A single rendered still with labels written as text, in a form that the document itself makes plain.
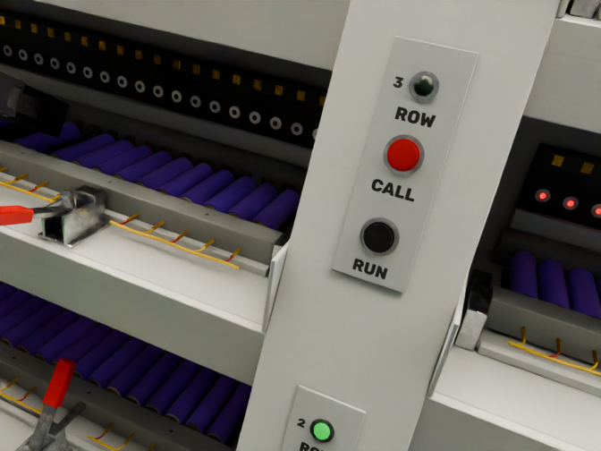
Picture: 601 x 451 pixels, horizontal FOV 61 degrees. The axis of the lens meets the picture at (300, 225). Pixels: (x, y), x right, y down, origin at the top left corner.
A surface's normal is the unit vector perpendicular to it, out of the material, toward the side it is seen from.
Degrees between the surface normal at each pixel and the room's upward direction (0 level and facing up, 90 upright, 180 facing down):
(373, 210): 90
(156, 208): 107
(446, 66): 90
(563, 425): 17
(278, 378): 90
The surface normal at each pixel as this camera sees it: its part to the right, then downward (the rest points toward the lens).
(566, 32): -0.36, 0.40
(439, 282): -0.30, 0.14
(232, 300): 0.14, -0.86
